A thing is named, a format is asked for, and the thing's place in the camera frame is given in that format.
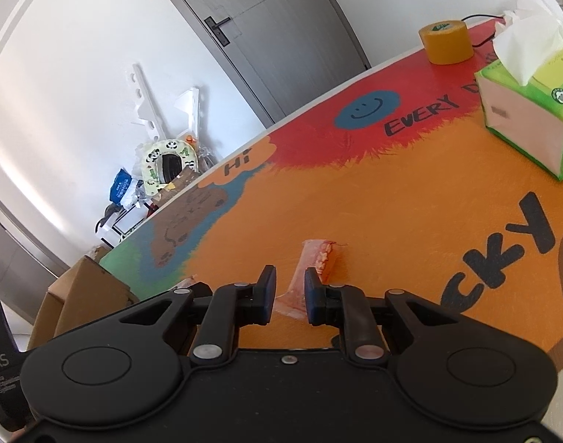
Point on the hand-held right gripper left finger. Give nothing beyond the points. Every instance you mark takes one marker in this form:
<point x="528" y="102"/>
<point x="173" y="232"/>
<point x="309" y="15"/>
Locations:
<point x="267" y="295"/>

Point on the taped cardboard box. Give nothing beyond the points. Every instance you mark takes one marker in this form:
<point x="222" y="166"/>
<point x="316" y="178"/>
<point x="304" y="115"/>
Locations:
<point x="180" y="184"/>

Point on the black shoe rack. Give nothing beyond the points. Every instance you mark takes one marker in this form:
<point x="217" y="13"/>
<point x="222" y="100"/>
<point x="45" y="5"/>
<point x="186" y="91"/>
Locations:
<point x="108" y="226"/>

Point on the brown cardboard box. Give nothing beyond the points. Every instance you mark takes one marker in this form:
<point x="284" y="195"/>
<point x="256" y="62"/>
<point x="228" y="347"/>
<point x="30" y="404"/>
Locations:
<point x="78" y="295"/>

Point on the grey wardrobe door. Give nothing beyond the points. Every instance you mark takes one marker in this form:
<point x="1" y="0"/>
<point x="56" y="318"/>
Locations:
<point x="14" y="258"/>

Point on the white plastic brackets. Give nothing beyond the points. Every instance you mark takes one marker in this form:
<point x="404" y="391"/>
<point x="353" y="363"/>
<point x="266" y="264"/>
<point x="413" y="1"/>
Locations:
<point x="145" y="101"/>

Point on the colourful cartoon table mat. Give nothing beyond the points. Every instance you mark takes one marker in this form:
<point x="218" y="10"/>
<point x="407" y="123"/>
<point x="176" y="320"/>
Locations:
<point x="401" y="221"/>

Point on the green tissue box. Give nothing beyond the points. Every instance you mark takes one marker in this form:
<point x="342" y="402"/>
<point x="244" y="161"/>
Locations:
<point x="530" y="115"/>

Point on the short white foam board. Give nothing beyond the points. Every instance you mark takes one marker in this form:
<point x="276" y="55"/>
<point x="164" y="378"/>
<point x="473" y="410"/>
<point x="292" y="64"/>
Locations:
<point x="189" y="110"/>

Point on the yellow tape roll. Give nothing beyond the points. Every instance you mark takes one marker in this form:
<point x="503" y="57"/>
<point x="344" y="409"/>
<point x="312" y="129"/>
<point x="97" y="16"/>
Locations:
<point x="445" y="41"/>

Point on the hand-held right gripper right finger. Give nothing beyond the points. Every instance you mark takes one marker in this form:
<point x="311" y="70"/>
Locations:
<point x="314" y="300"/>

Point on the blue plastic bag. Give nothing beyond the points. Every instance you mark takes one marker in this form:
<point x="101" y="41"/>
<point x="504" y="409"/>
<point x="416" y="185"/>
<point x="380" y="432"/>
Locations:
<point x="121" y="187"/>

